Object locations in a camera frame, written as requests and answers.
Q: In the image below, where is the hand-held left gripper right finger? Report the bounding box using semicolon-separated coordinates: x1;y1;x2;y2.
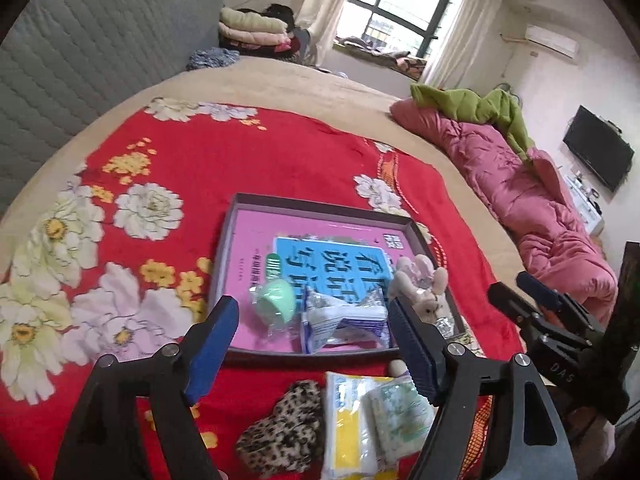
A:
387;296;578;480

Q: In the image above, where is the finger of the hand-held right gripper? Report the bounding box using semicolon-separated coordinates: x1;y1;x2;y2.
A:
487;282;543;341
516;271;568;313

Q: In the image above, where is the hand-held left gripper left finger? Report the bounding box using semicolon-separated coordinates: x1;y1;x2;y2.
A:
52;295;241;480

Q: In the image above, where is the beige plush rabbit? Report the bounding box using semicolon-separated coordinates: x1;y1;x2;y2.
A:
389;254;451;328

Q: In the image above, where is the green tissue pack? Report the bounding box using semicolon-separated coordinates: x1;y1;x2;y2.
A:
362;377;436;471

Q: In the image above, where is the blue and white packet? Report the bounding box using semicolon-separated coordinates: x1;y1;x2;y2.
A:
300;287;391;356

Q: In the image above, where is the green makeup sponge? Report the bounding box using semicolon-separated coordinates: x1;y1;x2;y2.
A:
250;280;303;333

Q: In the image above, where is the yellow and white packet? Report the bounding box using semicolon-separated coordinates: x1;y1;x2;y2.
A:
320;371;396;480

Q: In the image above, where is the leopard print scrunchie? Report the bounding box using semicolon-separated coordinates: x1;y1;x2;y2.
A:
235;380;325;478

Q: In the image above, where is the dark cardboard box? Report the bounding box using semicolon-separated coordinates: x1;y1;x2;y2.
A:
207;192;471;361

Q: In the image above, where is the white cabinet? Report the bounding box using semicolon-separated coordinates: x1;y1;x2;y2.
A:
562;170;608;238

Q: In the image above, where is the pink book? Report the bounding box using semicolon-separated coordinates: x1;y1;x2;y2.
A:
220;208;451;351

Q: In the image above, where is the pink quilt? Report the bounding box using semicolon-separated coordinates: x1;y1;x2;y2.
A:
390;99;618;311

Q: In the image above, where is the black television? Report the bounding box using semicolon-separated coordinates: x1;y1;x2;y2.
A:
562;105;636;193

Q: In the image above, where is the green garment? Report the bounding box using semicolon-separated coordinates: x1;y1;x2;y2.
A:
410;82;536;161

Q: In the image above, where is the red floral blanket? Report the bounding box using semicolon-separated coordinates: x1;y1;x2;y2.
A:
0;97;526;480

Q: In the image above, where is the white air conditioner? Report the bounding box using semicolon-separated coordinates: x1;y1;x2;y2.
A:
524;24;581;58

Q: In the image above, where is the cream curtain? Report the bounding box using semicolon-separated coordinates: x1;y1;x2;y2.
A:
295;0;363;68
417;0;503;91

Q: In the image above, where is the windowsill bedding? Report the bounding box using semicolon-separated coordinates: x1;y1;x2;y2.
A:
332;35;428;81

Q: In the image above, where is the beige bed sheet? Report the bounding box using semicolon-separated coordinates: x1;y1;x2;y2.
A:
0;55;621;391

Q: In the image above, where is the blue patterned cloth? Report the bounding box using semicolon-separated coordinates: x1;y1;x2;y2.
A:
186;47;241;71

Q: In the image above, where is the dark framed window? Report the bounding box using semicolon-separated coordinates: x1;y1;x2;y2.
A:
345;0;463;58

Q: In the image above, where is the cream folded blanket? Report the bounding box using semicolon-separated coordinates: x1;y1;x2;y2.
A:
219;6;288;33

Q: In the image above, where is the grey quilted headboard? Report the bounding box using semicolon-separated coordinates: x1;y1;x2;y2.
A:
0;0;226;216

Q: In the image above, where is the dark clothes pile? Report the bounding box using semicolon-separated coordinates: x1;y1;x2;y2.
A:
235;4;313;66

